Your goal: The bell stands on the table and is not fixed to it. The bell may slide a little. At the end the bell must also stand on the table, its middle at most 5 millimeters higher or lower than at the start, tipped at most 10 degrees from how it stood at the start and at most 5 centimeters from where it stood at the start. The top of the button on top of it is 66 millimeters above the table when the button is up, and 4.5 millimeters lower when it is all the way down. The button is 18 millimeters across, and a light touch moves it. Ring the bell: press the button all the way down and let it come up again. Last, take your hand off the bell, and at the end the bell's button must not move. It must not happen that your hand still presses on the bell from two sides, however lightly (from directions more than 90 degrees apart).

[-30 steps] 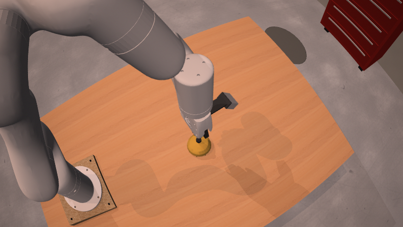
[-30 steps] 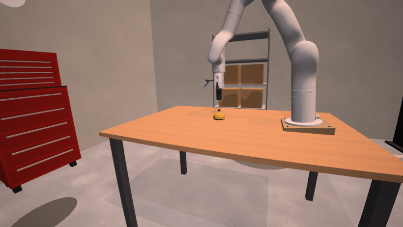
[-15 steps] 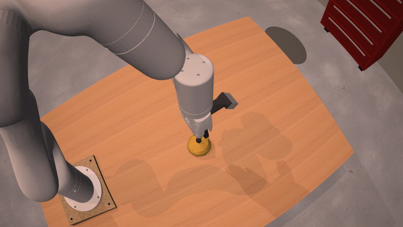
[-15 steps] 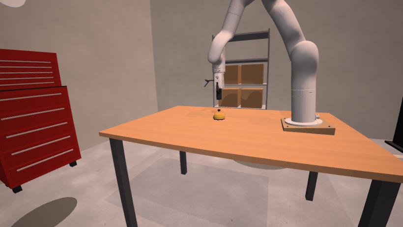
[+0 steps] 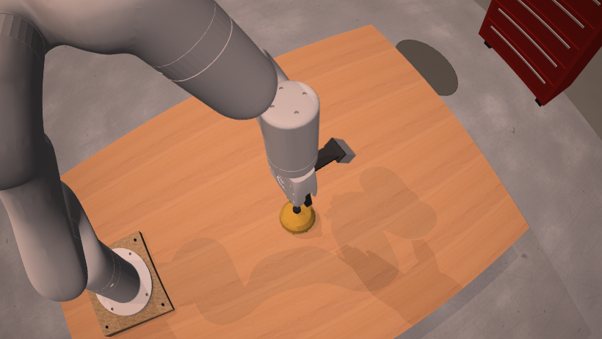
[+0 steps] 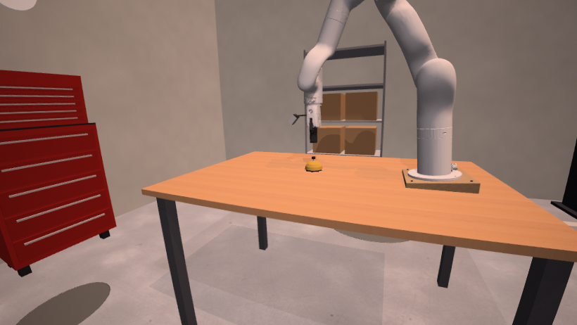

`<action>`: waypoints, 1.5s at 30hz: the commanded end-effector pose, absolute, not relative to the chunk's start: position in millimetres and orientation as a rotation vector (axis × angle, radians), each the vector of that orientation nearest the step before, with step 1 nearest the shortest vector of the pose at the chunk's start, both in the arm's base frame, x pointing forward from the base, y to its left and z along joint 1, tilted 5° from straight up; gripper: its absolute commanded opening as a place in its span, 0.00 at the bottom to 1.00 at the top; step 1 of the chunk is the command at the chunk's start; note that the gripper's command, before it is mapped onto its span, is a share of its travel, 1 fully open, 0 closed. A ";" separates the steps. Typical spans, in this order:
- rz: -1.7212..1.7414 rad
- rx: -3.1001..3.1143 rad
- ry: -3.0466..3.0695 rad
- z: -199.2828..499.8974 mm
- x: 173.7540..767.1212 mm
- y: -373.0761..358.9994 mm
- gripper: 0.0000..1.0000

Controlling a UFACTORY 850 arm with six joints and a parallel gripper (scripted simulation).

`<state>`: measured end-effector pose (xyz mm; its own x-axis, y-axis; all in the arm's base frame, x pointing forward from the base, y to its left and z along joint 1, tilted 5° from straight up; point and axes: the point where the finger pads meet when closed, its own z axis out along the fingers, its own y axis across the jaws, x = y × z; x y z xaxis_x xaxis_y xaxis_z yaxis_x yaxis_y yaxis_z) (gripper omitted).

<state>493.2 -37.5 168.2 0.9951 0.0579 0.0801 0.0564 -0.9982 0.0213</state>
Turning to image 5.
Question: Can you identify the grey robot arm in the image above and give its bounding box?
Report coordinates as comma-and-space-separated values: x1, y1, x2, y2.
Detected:
0, 0, 356, 316

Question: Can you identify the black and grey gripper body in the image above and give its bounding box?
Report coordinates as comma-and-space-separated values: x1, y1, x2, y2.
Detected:
269, 167, 317, 207

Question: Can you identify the golden dome bell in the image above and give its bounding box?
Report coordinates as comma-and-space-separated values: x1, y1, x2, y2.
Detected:
279, 201, 316, 234

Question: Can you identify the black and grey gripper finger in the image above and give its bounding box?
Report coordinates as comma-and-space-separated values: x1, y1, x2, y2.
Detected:
304, 193, 313, 207

